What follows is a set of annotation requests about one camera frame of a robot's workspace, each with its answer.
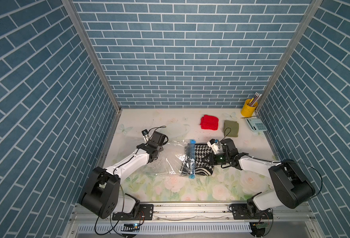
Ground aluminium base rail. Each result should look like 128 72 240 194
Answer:
63 201 324 238

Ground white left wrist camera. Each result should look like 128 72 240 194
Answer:
142 129 150 142

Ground clear plastic vacuum bag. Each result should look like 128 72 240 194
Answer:
145 139 216 179

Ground green knitted scarf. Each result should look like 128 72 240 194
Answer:
224 120 239 137

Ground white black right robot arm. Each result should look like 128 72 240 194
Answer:
207 138 316 219

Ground yellow pen holder cup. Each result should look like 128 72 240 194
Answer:
241 99 258 118

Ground red knitted scarf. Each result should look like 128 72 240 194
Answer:
200 115 219 131

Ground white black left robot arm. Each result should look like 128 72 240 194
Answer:
80 131 169 220

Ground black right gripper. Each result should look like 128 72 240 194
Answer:
201 153 229 165

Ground black white houndstooth scarf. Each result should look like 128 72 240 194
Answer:
181 143 214 176

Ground pens in yellow cup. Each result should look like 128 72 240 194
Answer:
248 93 262 107

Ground light blue calculator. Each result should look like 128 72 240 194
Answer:
245 118 267 132

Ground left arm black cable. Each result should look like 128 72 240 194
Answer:
148 125 167 134

